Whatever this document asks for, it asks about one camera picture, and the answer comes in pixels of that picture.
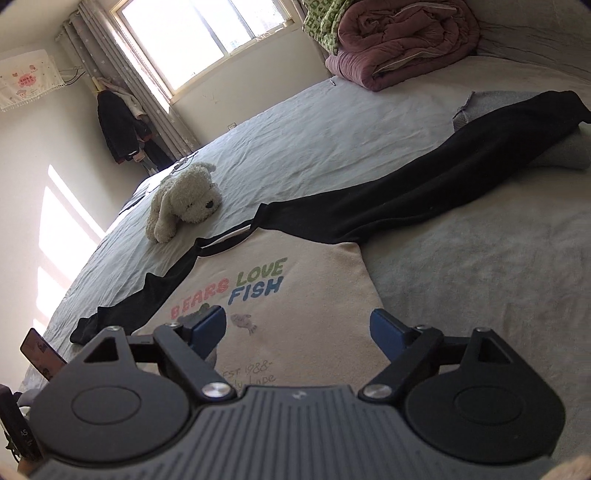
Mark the window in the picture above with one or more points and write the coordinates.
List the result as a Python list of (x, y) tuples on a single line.
[(207, 41)]

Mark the dark hanging jacket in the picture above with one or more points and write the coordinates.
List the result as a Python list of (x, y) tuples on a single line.
[(115, 124)]

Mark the green patterned blanket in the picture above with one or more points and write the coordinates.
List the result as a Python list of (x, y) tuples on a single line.
[(323, 23)]

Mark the cream and black printed sweatshirt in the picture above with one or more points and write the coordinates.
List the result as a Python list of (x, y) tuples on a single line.
[(323, 277)]

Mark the dark flat object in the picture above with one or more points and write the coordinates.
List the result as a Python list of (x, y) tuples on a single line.
[(138, 197)]

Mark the purple folded quilt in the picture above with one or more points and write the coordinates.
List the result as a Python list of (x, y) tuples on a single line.
[(406, 46)]

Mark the bed with grey sheet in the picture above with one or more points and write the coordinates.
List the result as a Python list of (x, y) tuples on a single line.
[(346, 138)]

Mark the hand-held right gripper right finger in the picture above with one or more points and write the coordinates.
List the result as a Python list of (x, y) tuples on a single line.
[(390, 337)]

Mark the white fringed wall cloth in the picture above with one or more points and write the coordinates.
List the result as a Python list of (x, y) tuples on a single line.
[(27, 81)]

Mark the white plush dog toy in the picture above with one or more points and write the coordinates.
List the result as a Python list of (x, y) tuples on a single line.
[(184, 203)]

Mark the pale hanging garment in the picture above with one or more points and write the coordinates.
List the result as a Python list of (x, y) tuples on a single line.
[(131, 104)]

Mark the grey folded sweater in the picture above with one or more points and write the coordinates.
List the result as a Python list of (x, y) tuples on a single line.
[(489, 108)]

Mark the smartphone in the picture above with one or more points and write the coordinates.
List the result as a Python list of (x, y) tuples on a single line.
[(41, 353)]

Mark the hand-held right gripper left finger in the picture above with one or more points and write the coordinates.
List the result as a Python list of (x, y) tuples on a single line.
[(207, 330)]

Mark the grey quilted headboard cover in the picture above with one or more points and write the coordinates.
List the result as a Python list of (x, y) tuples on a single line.
[(545, 32)]

